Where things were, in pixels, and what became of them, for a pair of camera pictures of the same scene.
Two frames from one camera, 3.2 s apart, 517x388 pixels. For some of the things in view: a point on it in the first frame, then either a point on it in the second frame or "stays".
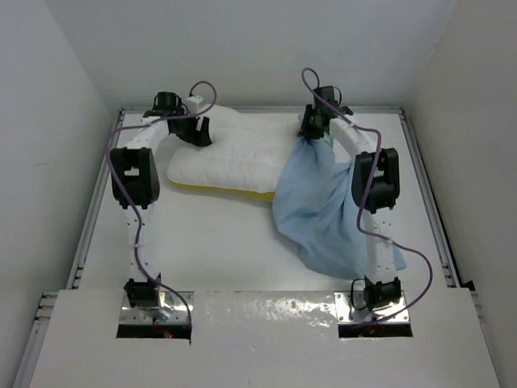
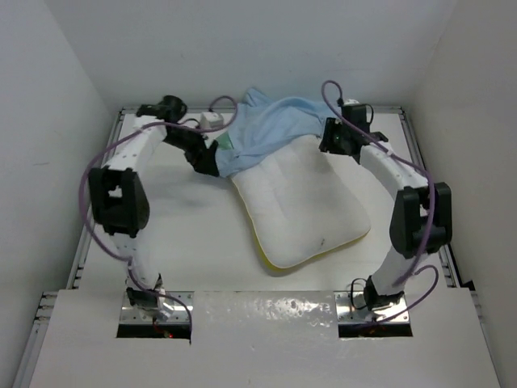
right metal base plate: x=350 y=307 stays
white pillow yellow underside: x=247 y=156 to x=300 y=204
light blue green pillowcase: x=313 y=205 to x=257 y=124
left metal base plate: x=170 y=309 stays
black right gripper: x=304 y=129 to x=326 y=145
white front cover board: x=266 y=339 stays
